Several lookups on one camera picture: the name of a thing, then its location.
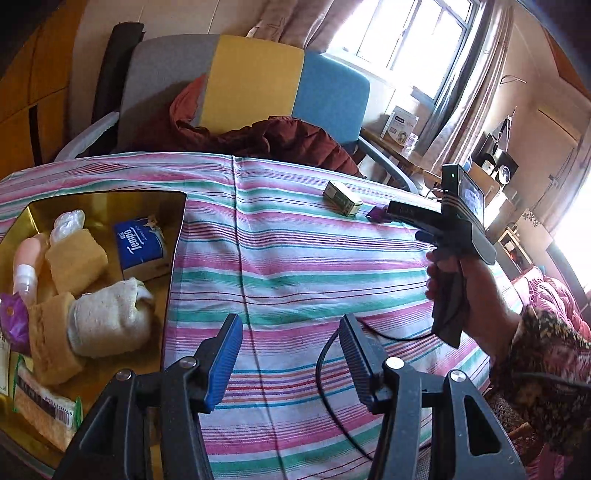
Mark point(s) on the pink white bottle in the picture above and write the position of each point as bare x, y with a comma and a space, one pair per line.
27, 265

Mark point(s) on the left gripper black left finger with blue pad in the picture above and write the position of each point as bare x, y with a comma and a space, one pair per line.
113, 440

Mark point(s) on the beige curtain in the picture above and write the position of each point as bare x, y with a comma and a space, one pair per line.
306, 24

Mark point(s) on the blue Tempo tissue pack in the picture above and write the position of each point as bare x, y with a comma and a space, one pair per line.
141, 249

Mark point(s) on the window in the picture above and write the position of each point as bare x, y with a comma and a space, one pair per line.
411, 44

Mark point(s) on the rolled grey white sock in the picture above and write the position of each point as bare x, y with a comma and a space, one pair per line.
112, 321

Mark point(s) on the green edged cracker packet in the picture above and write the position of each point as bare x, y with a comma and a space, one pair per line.
54, 417

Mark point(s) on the white plastic wad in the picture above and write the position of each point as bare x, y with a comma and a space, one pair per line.
66, 224

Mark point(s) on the left gripper black right finger ribbed pad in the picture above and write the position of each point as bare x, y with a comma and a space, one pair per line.
468, 441

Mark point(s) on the green yellow medicine box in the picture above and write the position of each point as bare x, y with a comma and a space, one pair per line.
347, 201

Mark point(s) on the yellow sponge upper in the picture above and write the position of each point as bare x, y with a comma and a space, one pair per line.
76, 262

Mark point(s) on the floral sleeve forearm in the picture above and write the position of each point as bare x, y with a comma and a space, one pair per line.
546, 378

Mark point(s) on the purple snack packet in tin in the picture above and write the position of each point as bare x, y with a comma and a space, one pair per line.
14, 318

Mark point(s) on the purple snack packet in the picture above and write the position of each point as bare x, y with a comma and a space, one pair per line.
379, 215
14, 318

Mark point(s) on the dark red jacket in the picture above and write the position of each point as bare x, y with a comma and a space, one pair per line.
281, 138

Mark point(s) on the wooden wardrobe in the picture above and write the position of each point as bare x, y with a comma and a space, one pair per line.
35, 87

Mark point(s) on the striped pink green tablecloth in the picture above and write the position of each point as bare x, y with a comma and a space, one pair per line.
259, 240

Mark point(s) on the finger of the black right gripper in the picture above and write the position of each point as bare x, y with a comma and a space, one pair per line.
414, 215

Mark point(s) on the white cardboard box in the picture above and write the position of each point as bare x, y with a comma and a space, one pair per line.
5, 354

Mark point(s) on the person's right hand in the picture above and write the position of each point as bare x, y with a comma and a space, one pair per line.
490, 323

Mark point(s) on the wooden desk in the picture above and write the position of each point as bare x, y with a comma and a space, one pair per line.
404, 161

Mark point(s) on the gold metal tin box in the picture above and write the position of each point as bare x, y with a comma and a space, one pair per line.
103, 210

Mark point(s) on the yellow sponge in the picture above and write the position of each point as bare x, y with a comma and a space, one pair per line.
54, 360
76, 262

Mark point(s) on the yellow sponge lower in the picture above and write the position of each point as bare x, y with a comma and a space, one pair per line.
54, 360

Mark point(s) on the black rolled mat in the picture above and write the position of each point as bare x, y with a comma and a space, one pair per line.
123, 39

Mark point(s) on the white product box on desk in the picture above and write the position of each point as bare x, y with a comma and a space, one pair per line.
400, 126

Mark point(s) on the grey yellow blue chair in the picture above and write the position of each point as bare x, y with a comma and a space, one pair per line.
247, 80

